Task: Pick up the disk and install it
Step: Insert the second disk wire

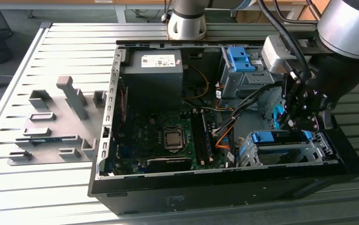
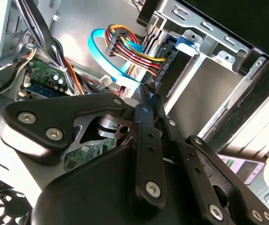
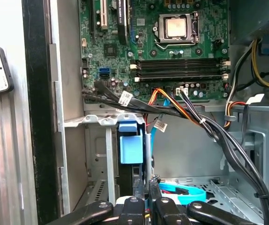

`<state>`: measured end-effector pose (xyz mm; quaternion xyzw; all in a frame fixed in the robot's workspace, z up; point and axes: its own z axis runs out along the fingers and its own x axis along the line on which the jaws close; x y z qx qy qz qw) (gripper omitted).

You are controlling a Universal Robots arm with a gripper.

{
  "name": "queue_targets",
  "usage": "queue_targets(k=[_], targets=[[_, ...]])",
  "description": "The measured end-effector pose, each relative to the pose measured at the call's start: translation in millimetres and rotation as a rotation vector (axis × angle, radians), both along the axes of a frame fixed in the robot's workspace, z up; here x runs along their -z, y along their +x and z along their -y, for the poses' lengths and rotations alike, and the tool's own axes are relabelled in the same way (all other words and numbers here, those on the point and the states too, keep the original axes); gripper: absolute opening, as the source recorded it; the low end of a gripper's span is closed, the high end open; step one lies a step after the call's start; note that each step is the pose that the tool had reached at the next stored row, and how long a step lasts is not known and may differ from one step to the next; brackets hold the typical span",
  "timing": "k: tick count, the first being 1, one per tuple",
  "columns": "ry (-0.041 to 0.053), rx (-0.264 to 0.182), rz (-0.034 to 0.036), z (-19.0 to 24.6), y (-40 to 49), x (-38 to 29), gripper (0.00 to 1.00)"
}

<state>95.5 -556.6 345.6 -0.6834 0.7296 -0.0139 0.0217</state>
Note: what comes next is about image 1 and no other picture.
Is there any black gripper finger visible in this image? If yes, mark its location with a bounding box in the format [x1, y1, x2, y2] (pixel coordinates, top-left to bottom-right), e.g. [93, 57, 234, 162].
[295, 114, 325, 131]
[281, 70, 317, 129]

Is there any blue data wire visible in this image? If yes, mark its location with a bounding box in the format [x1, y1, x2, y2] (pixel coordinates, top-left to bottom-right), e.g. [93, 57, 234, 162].
[273, 103, 289, 130]

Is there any hard disk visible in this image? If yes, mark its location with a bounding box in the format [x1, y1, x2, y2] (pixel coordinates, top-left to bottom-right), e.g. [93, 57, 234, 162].
[238, 130, 314, 162]

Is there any metal disk bay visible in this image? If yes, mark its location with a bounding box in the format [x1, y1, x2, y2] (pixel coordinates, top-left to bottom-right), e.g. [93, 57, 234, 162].
[238, 128, 334, 167]

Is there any grey metal drive cage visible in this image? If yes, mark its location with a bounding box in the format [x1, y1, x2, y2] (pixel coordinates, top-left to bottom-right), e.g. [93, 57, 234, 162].
[219, 46, 286, 99]

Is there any blue plastic drive latch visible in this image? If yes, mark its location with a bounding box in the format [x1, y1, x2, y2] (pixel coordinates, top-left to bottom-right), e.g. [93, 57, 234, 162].
[227, 46, 258, 72]

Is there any wooden cabinet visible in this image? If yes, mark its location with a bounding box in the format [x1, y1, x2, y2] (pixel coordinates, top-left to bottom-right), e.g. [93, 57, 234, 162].
[287, 0, 323, 24]

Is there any black open PC case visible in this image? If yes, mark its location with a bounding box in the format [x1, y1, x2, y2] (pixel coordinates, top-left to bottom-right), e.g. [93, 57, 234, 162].
[87, 39, 359, 215]

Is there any silver CPU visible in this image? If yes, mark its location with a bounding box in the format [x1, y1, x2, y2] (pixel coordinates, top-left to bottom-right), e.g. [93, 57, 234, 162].
[166, 131, 185, 148]

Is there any CPU socket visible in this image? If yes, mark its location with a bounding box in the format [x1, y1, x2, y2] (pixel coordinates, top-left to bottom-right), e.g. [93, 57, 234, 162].
[162, 126, 190, 154]

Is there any black graphics card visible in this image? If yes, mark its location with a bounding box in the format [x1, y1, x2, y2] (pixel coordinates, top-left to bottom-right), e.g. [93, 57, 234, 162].
[146, 156, 193, 173]

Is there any green motherboard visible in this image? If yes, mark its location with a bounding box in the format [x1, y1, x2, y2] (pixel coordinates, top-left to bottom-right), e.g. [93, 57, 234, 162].
[114, 110, 230, 175]

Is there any white framed desk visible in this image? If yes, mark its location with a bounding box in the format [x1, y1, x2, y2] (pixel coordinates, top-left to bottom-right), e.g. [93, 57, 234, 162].
[114, 0, 311, 24]

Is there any grey parts rack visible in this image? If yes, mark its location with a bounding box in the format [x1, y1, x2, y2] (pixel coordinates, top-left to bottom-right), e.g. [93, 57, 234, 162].
[7, 75, 110, 166]

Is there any black cable bundle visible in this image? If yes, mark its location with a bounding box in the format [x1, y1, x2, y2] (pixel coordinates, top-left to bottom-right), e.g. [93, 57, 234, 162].
[213, 81, 286, 137]

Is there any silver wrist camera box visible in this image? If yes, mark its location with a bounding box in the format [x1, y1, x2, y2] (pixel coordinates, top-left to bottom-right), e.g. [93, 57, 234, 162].
[261, 35, 311, 73]

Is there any coloured power wire bundle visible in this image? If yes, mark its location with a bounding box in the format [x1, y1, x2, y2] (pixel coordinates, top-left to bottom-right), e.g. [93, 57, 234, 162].
[182, 98, 234, 113]

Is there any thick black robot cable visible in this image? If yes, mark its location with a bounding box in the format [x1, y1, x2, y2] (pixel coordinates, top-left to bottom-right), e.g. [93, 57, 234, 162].
[258, 0, 313, 80]

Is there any thin orange wire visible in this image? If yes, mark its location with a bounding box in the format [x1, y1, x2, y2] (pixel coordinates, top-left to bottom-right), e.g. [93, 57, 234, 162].
[182, 65, 210, 101]

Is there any orange flat wire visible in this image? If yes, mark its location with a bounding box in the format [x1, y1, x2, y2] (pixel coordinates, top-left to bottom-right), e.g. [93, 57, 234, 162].
[214, 131, 233, 150]

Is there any thin red wire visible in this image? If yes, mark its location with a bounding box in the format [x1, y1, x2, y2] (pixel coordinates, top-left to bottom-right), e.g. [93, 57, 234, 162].
[121, 86, 130, 123]

